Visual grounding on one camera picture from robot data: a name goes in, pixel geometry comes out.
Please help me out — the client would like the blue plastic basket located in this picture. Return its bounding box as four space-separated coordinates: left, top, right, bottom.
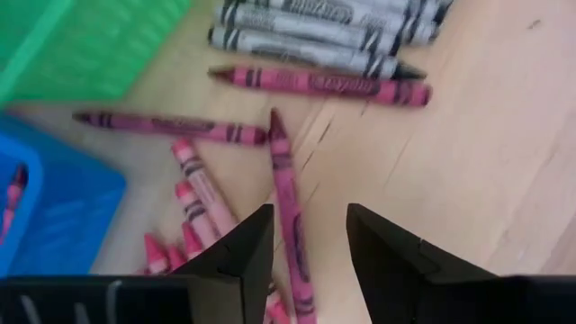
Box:
0 112 128 276

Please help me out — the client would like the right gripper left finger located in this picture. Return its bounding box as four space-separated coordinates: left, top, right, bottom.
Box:
173 202 275 324

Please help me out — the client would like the grey crayon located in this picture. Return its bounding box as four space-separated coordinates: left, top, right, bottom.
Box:
224 0 454 46
207 24 428 83
214 3 406 56

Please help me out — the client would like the green plastic basket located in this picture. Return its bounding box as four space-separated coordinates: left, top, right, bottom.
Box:
0 0 193 107

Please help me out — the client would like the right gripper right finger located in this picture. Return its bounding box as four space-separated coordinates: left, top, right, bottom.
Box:
345 202 514 324

